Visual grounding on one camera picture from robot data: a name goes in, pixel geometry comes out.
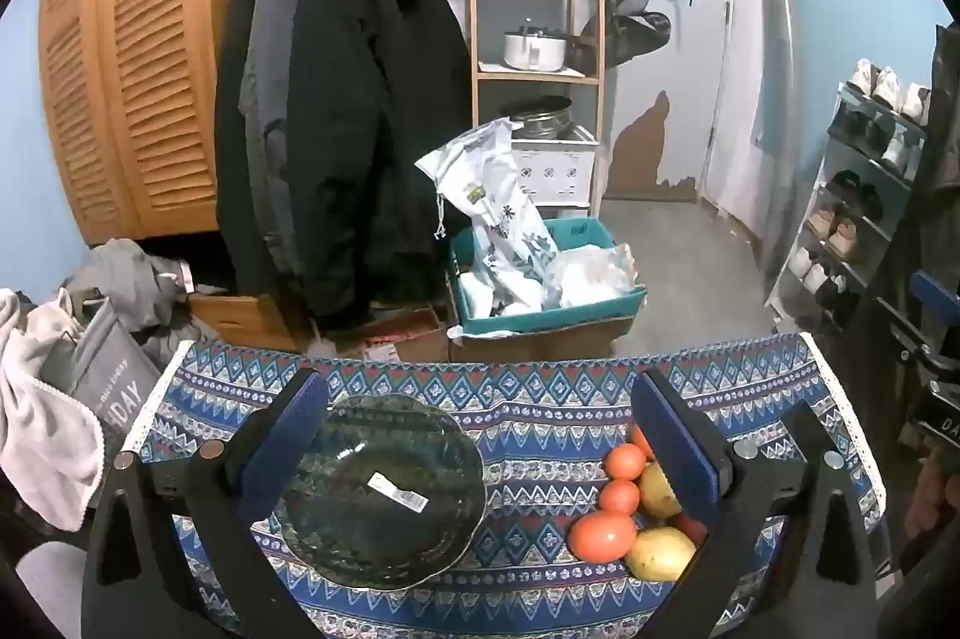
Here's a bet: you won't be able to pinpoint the flat cardboard box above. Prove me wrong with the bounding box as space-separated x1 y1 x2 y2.
330 305 451 362

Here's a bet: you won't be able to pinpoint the teal box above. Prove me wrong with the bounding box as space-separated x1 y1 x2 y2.
448 217 647 338

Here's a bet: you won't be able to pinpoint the grey clothing pile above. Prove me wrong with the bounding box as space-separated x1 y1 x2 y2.
64 238 196 340

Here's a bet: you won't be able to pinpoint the wooden louvered wardrobe door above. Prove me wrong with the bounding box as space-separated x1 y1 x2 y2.
37 0 248 246

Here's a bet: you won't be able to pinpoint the grey jacket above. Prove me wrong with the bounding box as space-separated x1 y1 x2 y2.
238 0 301 272

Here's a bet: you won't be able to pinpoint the wooden shelf rack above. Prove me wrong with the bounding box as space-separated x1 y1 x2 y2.
466 0 608 216

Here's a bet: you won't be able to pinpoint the dark hanging bag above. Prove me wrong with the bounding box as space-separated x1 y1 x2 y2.
570 0 672 70

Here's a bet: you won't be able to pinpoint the large orange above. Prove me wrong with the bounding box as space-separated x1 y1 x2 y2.
567 510 638 563

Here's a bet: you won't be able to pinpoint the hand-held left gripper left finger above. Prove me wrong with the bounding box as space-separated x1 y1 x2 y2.
81 367 331 639

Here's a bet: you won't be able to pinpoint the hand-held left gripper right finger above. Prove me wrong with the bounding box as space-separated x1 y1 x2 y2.
630 370 878 639

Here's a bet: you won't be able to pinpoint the dark green glass plate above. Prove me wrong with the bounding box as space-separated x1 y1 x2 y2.
271 394 488 593

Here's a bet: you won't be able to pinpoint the white patterned storage box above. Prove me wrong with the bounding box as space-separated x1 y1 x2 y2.
510 125 599 209

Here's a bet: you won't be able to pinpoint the black coat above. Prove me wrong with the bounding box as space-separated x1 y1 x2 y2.
214 0 473 332

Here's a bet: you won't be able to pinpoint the white printed plastic bag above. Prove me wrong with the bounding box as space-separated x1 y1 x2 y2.
415 118 560 310

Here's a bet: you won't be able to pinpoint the blue patterned tablecloth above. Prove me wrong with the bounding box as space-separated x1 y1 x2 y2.
120 333 890 639

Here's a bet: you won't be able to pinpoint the small orange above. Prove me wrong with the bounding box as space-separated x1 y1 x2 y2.
598 478 641 516
604 442 647 481

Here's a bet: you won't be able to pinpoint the yellow apple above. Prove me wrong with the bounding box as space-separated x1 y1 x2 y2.
637 461 683 520
624 526 698 584

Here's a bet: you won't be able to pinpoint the white door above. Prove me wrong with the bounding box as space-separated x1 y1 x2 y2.
600 0 732 205

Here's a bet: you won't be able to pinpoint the grey metal shoe rack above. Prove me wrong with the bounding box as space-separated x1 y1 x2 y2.
765 58 938 340

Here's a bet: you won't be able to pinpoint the person's right hand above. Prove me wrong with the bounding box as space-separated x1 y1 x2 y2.
904 451 960 542

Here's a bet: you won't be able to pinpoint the round metal pot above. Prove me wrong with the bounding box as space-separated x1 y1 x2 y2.
501 95 575 141

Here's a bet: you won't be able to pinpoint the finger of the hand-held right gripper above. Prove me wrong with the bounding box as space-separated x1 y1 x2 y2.
906 270 960 340

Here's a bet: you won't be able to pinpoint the rows of shoes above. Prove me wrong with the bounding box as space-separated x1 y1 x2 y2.
784 58 935 317

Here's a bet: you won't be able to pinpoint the brown cardboard box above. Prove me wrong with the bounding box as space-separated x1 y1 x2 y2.
448 313 638 362

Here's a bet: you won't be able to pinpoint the clear plastic bag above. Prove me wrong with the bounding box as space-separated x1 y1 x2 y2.
540 243 638 310

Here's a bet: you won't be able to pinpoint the white pot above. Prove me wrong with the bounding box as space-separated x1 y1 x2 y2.
502 28 569 72

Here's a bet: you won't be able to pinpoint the red apple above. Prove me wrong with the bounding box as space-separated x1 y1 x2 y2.
667 511 710 546

